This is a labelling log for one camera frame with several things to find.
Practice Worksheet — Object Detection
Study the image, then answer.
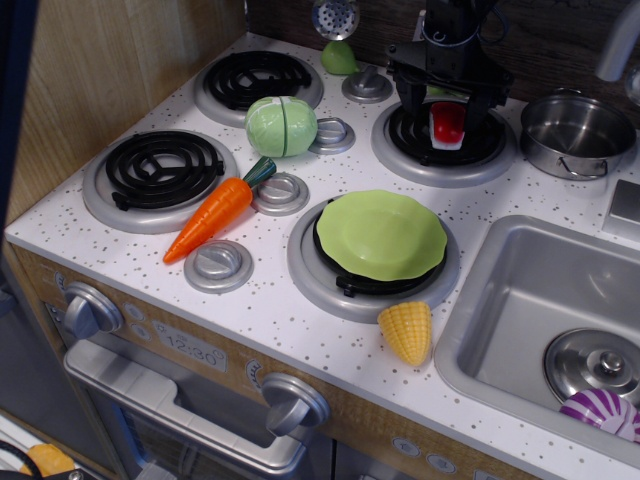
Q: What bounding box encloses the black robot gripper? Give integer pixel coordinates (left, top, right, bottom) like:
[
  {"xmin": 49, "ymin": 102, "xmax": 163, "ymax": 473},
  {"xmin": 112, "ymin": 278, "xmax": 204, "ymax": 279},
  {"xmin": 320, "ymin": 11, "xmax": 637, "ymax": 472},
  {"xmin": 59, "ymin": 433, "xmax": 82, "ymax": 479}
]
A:
[{"xmin": 386, "ymin": 39, "xmax": 514, "ymax": 134}]

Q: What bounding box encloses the red white toy sushi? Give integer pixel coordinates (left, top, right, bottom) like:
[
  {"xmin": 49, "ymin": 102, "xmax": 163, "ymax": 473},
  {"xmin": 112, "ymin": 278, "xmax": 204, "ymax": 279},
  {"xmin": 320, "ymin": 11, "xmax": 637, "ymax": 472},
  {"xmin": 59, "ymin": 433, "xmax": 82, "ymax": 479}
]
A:
[{"xmin": 429, "ymin": 101, "xmax": 466, "ymax": 151}]

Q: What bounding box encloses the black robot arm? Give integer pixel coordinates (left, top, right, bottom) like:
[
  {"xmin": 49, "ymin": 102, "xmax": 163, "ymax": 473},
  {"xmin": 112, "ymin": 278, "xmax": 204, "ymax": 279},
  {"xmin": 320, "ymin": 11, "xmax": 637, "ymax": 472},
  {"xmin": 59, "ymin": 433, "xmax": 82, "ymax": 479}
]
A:
[{"xmin": 386, "ymin": 1, "xmax": 514, "ymax": 133}]

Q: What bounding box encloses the green toy plate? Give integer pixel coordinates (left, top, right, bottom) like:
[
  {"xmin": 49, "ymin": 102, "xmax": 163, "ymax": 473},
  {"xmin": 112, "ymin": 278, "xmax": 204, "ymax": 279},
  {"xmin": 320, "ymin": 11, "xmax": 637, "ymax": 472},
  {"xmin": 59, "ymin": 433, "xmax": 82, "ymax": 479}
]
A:
[{"xmin": 316, "ymin": 190, "xmax": 448, "ymax": 281}]

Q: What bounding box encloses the green toy broccoli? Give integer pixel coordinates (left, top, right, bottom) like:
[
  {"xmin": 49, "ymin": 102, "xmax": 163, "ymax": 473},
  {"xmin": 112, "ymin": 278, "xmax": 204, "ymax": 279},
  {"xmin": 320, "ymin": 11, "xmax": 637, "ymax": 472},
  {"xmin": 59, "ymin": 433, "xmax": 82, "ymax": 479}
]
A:
[{"xmin": 427, "ymin": 85, "xmax": 465, "ymax": 98}]

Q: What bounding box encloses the back right black burner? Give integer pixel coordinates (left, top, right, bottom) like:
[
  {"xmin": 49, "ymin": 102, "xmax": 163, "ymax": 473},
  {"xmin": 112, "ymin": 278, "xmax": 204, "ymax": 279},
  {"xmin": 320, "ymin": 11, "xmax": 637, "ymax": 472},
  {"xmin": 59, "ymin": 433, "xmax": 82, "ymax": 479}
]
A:
[{"xmin": 371, "ymin": 102, "xmax": 519, "ymax": 188}]

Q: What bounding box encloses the black burner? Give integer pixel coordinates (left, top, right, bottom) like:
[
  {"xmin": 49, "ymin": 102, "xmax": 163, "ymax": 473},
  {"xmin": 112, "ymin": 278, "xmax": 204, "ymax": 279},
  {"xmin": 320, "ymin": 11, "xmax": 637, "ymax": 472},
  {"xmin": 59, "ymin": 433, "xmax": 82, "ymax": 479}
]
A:
[
  {"xmin": 371, "ymin": 102, "xmax": 519, "ymax": 188},
  {"xmin": 194, "ymin": 50, "xmax": 324, "ymax": 128},
  {"xmin": 83, "ymin": 130, "xmax": 239, "ymax": 234},
  {"xmin": 286, "ymin": 201, "xmax": 460, "ymax": 324}
]

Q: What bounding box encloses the silver toy spatula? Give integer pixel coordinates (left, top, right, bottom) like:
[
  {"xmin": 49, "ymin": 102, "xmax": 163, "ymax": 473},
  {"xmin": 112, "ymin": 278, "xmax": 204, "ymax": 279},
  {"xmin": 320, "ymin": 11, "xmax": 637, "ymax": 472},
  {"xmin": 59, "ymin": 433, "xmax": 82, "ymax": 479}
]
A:
[{"xmin": 413, "ymin": 10, "xmax": 426, "ymax": 41}]

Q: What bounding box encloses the silver stovetop knob back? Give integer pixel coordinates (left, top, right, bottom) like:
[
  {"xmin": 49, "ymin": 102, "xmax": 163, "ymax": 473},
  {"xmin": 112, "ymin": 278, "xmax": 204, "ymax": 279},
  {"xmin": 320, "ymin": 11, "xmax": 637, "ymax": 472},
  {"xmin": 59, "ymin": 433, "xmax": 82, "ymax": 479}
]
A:
[{"xmin": 341, "ymin": 65, "xmax": 393, "ymax": 104}]

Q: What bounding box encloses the silver stovetop knob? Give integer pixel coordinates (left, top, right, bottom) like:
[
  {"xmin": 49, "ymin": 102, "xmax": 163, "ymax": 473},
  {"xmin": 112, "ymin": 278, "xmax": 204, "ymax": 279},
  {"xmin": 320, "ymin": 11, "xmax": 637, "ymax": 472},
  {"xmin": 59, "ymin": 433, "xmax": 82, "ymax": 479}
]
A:
[
  {"xmin": 251, "ymin": 172, "xmax": 310, "ymax": 217},
  {"xmin": 309, "ymin": 117, "xmax": 356, "ymax": 155},
  {"xmin": 184, "ymin": 240, "xmax": 254, "ymax": 294},
  {"xmin": 341, "ymin": 65, "xmax": 393, "ymax": 104}
]

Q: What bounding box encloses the green toy pear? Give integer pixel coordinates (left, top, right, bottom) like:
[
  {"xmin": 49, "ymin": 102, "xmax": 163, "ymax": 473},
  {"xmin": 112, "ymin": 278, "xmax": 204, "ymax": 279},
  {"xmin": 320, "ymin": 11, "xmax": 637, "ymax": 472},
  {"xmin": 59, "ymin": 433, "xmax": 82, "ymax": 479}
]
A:
[{"xmin": 321, "ymin": 40, "xmax": 360, "ymax": 75}]

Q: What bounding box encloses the silver stovetop knob upper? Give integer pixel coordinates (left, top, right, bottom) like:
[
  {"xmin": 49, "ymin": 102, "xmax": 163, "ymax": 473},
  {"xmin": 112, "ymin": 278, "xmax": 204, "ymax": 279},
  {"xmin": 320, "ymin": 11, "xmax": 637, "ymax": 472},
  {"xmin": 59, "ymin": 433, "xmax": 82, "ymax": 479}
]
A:
[{"xmin": 309, "ymin": 117, "xmax": 356, "ymax": 155}]

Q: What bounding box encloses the steel pot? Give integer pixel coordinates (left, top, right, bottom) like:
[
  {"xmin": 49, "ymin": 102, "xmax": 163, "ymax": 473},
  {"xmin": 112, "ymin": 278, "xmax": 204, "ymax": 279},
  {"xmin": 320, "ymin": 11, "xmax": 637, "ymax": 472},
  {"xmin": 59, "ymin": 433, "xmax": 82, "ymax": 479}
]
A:
[{"xmin": 520, "ymin": 89, "xmax": 637, "ymax": 181}]

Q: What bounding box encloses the silver slotted ladle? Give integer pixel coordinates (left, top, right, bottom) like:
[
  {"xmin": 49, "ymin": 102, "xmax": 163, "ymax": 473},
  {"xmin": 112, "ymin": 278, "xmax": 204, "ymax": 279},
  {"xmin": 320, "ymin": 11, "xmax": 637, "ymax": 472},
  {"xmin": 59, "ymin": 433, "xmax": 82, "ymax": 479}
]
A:
[{"xmin": 311, "ymin": 0, "xmax": 360, "ymax": 41}]

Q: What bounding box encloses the green toy cabbage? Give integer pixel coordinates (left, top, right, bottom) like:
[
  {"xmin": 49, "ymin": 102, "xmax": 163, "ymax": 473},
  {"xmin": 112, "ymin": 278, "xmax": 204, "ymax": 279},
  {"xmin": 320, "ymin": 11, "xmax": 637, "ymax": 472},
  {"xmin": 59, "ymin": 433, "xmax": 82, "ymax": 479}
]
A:
[{"xmin": 244, "ymin": 96, "xmax": 318, "ymax": 158}]

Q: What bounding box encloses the silver faucet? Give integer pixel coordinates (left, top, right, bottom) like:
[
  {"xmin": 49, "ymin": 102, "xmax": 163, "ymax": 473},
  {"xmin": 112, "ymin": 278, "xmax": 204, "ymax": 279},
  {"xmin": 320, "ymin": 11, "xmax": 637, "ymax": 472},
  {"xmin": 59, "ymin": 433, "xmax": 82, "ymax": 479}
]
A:
[{"xmin": 595, "ymin": 1, "xmax": 639, "ymax": 82}]

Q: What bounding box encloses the silver stovetop knob middle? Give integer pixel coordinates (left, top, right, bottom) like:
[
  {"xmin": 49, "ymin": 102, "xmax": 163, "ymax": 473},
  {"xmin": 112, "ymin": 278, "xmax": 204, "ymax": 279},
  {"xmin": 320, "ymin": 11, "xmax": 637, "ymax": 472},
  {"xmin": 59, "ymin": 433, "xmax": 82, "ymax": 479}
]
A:
[{"xmin": 251, "ymin": 172, "xmax": 310, "ymax": 217}]

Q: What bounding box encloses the silver sink basin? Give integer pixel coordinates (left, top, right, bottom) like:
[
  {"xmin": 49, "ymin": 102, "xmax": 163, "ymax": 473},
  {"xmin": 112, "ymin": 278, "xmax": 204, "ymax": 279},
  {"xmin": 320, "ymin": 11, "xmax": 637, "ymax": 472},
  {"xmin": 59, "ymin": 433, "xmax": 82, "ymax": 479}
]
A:
[{"xmin": 435, "ymin": 216, "xmax": 639, "ymax": 466}]

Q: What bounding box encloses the front right black burner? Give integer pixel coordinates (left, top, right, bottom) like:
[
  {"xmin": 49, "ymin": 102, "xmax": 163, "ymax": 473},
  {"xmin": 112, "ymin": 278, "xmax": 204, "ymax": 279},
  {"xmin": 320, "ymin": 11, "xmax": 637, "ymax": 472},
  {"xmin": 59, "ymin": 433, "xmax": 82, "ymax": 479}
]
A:
[{"xmin": 286, "ymin": 201, "xmax": 460, "ymax": 324}]

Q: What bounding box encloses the back left black burner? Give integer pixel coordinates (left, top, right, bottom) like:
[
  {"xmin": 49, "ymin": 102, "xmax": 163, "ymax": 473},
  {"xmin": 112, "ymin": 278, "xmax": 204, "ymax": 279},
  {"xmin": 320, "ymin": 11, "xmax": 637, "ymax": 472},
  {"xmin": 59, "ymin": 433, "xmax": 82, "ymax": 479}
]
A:
[{"xmin": 194, "ymin": 50, "xmax": 324, "ymax": 128}]

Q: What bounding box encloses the yellow toy corn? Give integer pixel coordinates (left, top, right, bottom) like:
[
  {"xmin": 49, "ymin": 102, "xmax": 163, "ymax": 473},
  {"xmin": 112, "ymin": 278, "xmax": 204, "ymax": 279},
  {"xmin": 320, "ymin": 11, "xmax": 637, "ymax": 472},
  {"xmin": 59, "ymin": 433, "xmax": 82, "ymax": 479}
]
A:
[{"xmin": 377, "ymin": 301, "xmax": 432, "ymax": 367}]

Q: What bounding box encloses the orange toy carrot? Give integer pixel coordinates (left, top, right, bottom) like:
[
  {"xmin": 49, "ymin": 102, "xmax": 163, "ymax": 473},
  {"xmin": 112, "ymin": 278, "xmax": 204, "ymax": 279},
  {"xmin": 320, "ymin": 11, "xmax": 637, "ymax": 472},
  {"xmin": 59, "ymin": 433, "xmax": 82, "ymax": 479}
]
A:
[{"xmin": 163, "ymin": 157, "xmax": 277, "ymax": 264}]

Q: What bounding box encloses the silver stovetop knob front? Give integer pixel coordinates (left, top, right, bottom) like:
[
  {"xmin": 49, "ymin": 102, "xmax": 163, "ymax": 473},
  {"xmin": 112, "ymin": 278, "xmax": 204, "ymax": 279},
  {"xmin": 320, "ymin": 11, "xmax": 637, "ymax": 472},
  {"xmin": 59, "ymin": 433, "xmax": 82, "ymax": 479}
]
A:
[{"xmin": 184, "ymin": 240, "xmax": 254, "ymax": 294}]

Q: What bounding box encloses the steel pot lid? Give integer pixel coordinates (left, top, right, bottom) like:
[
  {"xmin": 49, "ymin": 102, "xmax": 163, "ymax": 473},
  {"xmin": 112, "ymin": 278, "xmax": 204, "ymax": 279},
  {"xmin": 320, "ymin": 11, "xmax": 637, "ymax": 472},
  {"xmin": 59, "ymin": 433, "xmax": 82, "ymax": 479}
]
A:
[{"xmin": 543, "ymin": 328, "xmax": 639, "ymax": 406}]

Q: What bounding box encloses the front left black burner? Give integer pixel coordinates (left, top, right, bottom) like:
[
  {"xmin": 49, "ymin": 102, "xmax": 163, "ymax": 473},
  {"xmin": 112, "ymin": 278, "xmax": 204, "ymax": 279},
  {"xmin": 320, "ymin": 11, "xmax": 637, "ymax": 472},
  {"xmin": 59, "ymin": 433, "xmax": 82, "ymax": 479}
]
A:
[{"xmin": 83, "ymin": 130, "xmax": 239, "ymax": 234}]

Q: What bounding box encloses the right silver oven knob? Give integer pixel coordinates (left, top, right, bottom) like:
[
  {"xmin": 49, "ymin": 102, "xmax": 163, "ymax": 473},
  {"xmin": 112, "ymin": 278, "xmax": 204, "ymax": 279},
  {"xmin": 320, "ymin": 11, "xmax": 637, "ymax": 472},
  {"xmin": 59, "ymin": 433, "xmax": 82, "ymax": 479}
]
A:
[{"xmin": 261, "ymin": 372, "xmax": 331, "ymax": 437}]

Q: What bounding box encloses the silver oven knob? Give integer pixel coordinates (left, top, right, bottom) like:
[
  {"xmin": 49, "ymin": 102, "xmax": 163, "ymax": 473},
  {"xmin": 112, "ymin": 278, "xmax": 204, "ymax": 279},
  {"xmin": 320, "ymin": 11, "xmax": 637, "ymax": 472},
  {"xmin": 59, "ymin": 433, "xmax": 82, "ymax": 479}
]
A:
[
  {"xmin": 261, "ymin": 372, "xmax": 331, "ymax": 437},
  {"xmin": 62, "ymin": 282, "xmax": 124, "ymax": 340}
]

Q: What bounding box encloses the purple white toy onion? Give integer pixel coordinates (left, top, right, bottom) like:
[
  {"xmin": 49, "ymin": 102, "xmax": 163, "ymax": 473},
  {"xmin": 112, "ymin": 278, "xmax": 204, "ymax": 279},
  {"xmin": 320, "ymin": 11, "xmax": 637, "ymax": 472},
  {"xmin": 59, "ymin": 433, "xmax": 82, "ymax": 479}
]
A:
[{"xmin": 559, "ymin": 389, "xmax": 639, "ymax": 443}]

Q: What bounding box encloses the left silver oven knob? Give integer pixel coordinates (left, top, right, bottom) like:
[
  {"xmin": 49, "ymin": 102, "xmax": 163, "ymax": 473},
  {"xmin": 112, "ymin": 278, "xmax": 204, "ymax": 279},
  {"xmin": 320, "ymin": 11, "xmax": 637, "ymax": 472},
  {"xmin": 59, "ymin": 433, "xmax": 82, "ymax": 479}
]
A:
[{"xmin": 62, "ymin": 282, "xmax": 124, "ymax": 340}]

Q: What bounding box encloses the yellow toy on floor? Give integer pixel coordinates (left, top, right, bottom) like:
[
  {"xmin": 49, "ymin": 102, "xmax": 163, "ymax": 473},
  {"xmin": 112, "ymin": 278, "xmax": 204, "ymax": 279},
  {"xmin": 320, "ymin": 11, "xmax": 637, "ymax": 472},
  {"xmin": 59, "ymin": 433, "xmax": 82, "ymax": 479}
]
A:
[{"xmin": 26, "ymin": 444, "xmax": 76, "ymax": 478}]

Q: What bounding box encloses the silver oven door handle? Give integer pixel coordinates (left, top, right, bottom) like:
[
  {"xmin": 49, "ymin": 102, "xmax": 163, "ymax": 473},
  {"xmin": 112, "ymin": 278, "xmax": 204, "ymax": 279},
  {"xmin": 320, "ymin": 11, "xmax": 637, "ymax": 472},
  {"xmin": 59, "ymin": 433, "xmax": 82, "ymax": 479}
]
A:
[{"xmin": 64, "ymin": 340, "xmax": 306, "ymax": 479}]

